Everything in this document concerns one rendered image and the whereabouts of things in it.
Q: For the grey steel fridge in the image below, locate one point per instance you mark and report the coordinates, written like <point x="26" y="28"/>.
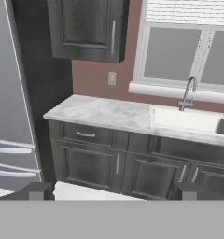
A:
<point x="8" y="93"/>

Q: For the white window blind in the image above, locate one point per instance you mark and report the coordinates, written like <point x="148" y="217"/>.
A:
<point x="191" y="12"/>

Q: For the white wall socket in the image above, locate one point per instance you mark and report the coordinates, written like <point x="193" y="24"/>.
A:
<point x="112" y="78"/>

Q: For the dark wood sink front panel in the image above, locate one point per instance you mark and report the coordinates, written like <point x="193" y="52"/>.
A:
<point x="191" y="151"/>

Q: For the white framed window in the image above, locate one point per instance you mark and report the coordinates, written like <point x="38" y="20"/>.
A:
<point x="179" y="56"/>

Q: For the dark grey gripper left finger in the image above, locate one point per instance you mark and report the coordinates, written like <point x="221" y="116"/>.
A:
<point x="36" y="188"/>

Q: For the dark wood drawer front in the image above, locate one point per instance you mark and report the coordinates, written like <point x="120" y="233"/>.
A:
<point x="101" y="134"/>

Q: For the dark wood wall cupboard door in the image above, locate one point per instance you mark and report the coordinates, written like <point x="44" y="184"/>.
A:
<point x="86" y="28"/>

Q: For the dark wood base cupboard door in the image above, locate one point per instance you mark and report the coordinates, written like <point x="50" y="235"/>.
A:
<point x="215" y="183"/>
<point x="86" y="165"/>
<point x="151" y="177"/>

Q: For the white sink basin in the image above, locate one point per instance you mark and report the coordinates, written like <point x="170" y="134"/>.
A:
<point x="185" y="119"/>

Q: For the dark tall fridge side panel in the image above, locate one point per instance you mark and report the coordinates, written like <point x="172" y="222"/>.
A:
<point x="48" y="93"/>

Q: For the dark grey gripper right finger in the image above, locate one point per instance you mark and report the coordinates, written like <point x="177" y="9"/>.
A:
<point x="189" y="187"/>

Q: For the silver curved tap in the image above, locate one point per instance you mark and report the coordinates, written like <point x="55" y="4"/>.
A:
<point x="187" y="96"/>

